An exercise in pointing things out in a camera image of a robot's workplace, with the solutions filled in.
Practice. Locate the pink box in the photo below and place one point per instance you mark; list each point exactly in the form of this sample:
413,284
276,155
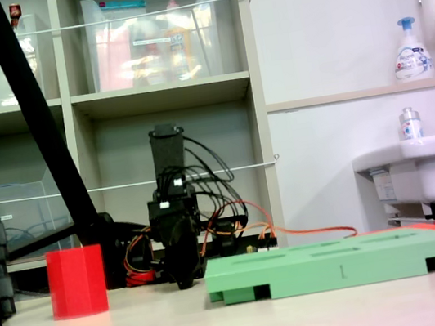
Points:
112,59

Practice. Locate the beige shelf unit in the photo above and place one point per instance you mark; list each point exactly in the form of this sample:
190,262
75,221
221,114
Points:
61,63

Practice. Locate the red octagonal pillar block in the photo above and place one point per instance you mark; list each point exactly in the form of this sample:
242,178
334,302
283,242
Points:
77,282

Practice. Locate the black tripod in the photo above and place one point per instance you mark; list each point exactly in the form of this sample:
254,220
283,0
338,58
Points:
32,105

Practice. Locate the blue topped packet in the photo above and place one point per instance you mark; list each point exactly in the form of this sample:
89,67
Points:
122,6

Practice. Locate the small clear bottle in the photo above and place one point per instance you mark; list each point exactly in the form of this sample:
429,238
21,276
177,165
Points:
410,126

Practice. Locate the large clear plastic bin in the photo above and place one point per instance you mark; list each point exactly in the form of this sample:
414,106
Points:
151,57

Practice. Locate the white pump soap bottle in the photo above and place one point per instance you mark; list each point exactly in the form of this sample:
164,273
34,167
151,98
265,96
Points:
412,57

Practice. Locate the black table clamp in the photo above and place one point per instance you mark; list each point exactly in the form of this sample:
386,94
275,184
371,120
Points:
226,244

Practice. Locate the small circuit board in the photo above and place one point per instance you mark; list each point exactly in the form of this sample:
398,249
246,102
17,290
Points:
268,248

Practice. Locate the curved black gripper finger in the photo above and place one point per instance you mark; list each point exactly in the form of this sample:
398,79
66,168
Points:
184,267

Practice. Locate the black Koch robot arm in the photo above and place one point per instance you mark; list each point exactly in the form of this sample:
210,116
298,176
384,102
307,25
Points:
168,150

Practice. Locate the yellow bottle with pink cap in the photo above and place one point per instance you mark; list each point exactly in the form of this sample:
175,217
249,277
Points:
178,45

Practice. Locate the red printed base mount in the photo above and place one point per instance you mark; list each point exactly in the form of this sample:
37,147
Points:
138,278

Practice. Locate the green shape sorting board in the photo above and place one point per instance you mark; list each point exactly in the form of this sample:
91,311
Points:
342,269

